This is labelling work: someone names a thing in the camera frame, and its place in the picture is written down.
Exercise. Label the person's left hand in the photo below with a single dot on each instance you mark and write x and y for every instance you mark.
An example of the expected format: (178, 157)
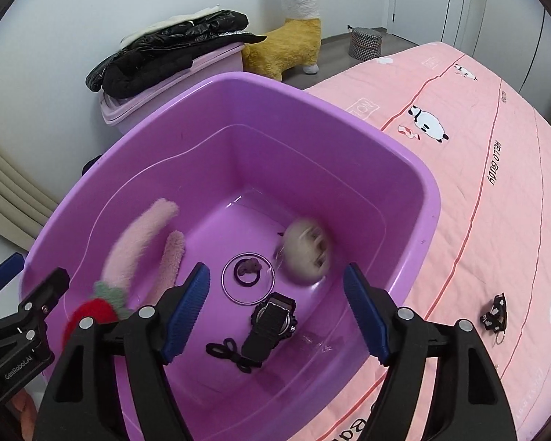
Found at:
(27, 415)

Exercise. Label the houndstooth round stool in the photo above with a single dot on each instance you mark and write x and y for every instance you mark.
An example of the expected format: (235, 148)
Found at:
(365, 43)

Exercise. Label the white wardrobe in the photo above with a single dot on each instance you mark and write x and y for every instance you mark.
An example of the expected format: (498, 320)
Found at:
(441, 4)

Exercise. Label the yellow and white alpaca plush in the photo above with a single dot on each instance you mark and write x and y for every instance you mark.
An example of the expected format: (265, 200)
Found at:
(280, 46)

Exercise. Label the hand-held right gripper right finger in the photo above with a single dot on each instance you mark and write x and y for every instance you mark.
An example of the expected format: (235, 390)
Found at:
(367, 317)

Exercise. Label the black polka-dot bow clip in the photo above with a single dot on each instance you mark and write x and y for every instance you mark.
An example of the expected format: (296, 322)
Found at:
(493, 314)

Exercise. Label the black wrist watch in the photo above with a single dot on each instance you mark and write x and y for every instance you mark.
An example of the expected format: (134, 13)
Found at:
(271, 324)

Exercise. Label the black puffer jacket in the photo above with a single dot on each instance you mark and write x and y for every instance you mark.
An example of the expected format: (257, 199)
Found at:
(165, 50)

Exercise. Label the white cloth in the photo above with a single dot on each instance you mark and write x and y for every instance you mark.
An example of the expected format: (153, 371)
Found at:
(174, 22)

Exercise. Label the pink headband with red flowers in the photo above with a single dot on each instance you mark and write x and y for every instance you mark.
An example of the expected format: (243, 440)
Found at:
(133, 248)

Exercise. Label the purple lidded storage box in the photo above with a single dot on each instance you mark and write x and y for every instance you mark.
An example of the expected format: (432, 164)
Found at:
(211, 62)

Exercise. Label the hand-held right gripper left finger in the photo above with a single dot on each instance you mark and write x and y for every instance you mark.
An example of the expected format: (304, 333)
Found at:
(188, 312)

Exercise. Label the beige fuzzy pouch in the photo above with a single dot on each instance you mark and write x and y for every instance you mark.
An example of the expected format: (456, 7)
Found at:
(303, 252)

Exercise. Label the pink printed bedsheet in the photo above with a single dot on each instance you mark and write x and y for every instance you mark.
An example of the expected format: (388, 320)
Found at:
(486, 220)

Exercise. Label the purple plastic tub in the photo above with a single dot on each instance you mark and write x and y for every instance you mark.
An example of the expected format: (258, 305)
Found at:
(238, 165)

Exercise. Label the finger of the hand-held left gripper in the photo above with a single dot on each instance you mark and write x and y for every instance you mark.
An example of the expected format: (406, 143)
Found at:
(43, 296)
(7, 271)

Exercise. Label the beige pleated curtain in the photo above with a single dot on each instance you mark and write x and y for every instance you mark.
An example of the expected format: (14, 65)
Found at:
(9, 193)

